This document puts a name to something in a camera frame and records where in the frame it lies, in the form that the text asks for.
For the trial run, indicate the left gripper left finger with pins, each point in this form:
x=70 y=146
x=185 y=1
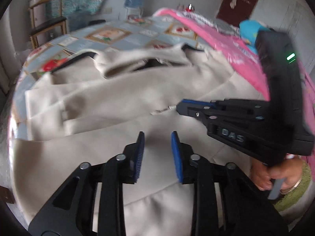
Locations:
x=90 y=200

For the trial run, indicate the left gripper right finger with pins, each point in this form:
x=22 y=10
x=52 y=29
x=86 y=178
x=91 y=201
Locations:
x=225 y=200

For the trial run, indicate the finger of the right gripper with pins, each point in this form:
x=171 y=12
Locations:
x=195 y=113
x=198 y=104

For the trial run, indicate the beige jacket black trim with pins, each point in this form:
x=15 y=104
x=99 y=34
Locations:
x=90 y=110

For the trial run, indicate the person right hand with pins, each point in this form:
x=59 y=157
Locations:
x=290 y=169

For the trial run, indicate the green sleeve cuff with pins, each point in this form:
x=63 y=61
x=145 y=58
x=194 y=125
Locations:
x=294 y=194

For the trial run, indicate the pink floral blanket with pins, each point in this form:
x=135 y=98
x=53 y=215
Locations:
x=242 y=60

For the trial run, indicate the patterned blue bed sheet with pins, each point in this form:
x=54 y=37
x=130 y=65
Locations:
x=158 y=31

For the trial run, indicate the blue striped pillow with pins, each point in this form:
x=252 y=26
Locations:
x=248 y=30

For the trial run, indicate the dark red door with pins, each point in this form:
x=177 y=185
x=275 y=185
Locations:
x=234 y=12

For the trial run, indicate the wooden chair black seat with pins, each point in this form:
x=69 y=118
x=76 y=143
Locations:
x=47 y=25

